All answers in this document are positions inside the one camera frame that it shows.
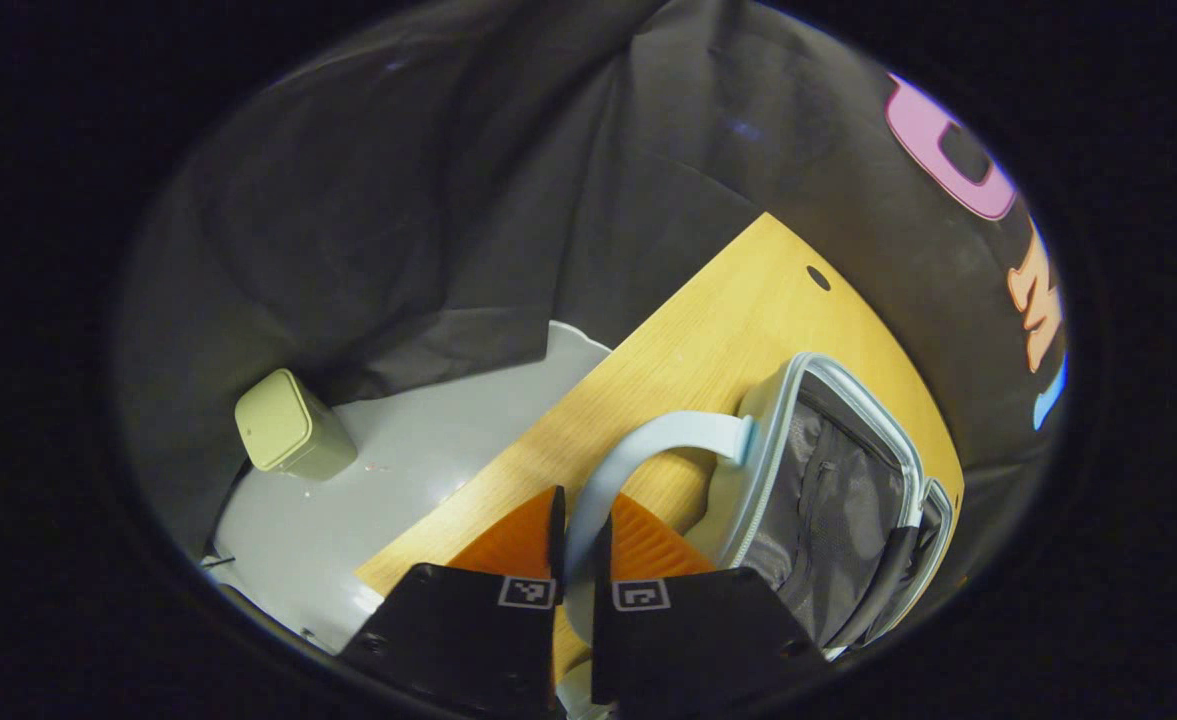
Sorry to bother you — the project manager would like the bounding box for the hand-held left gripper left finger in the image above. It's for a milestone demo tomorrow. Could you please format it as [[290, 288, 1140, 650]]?
[[338, 487, 568, 719]]

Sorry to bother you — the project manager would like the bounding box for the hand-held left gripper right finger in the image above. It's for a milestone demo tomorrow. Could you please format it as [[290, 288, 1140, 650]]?
[[591, 493, 831, 715]]

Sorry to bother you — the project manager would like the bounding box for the small light blue suitcase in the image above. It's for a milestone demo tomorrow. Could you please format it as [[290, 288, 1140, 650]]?
[[558, 352, 955, 720]]

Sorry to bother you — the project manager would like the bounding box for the pale green trash bin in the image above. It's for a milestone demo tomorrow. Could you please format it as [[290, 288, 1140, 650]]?
[[235, 368, 359, 481]]

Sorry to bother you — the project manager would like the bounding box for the black backdrop cloth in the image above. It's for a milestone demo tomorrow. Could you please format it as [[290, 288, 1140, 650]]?
[[113, 0, 1069, 621]]

